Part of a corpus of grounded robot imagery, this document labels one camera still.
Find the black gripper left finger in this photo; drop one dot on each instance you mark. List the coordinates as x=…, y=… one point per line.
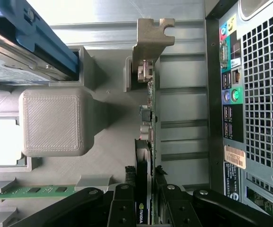
x=124, y=208

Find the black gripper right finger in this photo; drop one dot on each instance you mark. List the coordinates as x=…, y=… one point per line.
x=174, y=208

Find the green RAM stick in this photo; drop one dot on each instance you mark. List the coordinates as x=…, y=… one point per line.
x=32, y=190

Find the grey printed parts rack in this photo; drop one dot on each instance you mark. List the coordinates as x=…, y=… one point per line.
x=51, y=123

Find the silver CPU chip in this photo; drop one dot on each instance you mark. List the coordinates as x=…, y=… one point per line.
x=1, y=142

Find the black open PC case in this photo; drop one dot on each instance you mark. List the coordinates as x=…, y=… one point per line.
x=264, y=94

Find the hard disk in blue caddy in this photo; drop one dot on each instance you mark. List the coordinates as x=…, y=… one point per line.
x=20, y=47

